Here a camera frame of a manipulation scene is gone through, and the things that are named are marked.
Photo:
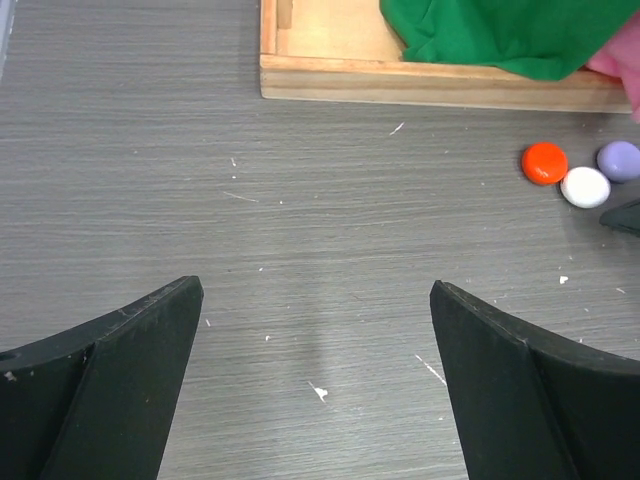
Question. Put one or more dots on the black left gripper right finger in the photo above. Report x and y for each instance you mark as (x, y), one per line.
(529, 403)

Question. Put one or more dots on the pink t-shirt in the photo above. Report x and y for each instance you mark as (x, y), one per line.
(619, 58)

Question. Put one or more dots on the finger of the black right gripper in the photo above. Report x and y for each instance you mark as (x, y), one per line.
(624, 218)

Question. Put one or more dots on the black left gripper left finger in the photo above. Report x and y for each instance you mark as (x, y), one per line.
(97, 401)

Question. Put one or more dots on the wooden clothes rack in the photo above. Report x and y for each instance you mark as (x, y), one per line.
(344, 51)

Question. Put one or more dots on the green shirt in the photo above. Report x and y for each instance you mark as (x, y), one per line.
(540, 40)

